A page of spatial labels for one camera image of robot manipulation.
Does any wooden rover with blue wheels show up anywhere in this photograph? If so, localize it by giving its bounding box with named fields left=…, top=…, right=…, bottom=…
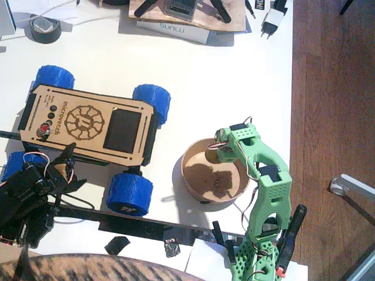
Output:
left=1, top=64, right=172, bottom=217

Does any black thin bar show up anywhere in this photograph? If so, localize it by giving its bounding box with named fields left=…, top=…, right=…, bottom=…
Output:
left=0, top=130, right=23, bottom=141

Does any black tape piece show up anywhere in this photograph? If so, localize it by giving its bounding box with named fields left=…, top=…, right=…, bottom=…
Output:
left=104, top=235, right=131, bottom=255

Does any black spring clamp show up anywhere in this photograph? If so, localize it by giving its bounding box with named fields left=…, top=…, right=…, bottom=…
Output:
left=212, top=221, right=238, bottom=266

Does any brown striped blurry object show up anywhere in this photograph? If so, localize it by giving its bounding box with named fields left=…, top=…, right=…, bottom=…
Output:
left=0, top=242, right=203, bottom=281

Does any white paper sheet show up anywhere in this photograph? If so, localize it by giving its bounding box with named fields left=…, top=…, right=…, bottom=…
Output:
left=184, top=238, right=308, bottom=281

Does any crumpled shiny black scrap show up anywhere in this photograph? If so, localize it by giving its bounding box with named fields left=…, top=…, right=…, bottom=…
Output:
left=163, top=238, right=181, bottom=258

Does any dark grey sheet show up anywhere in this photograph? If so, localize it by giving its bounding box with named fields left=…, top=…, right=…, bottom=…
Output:
left=118, top=11, right=252, bottom=47

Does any black tape roll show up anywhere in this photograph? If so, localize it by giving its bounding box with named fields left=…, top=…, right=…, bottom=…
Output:
left=24, top=16, right=62, bottom=44

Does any grey metal leg with caster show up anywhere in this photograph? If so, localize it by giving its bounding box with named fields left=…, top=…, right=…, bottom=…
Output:
left=329, top=174, right=375, bottom=223

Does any white printed carton box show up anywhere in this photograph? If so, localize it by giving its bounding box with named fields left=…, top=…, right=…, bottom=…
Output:
left=136, top=19, right=210, bottom=45

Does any brown wooden board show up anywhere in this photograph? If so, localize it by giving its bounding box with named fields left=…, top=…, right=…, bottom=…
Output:
left=128, top=0, right=247, bottom=32

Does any white black power adapter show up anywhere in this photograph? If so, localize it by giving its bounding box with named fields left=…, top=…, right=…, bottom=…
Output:
left=260, top=0, right=289, bottom=39

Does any black tripod leg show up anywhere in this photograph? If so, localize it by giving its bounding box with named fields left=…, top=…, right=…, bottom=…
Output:
left=209, top=0, right=232, bottom=23
left=134, top=0, right=159, bottom=17

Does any grey flat device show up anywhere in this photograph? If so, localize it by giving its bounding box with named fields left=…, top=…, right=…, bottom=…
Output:
left=0, top=0, right=17, bottom=40

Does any grey box device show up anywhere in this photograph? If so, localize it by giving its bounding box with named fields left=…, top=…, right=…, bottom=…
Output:
left=163, top=0, right=197, bottom=22

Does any grey metal bar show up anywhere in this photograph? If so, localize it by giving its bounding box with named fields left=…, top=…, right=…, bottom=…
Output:
left=341, top=248, right=375, bottom=281

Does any black furniture leg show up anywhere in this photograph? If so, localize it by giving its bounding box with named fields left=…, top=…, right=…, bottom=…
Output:
left=339, top=0, right=354, bottom=15

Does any black thin cable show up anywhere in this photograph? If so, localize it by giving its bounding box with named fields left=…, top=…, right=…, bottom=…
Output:
left=54, top=193, right=95, bottom=224

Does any black flat rail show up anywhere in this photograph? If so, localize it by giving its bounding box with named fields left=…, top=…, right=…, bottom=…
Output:
left=54, top=203, right=212, bottom=246

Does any white cable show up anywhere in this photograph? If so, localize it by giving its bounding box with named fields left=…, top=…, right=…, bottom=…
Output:
left=0, top=0, right=121, bottom=42

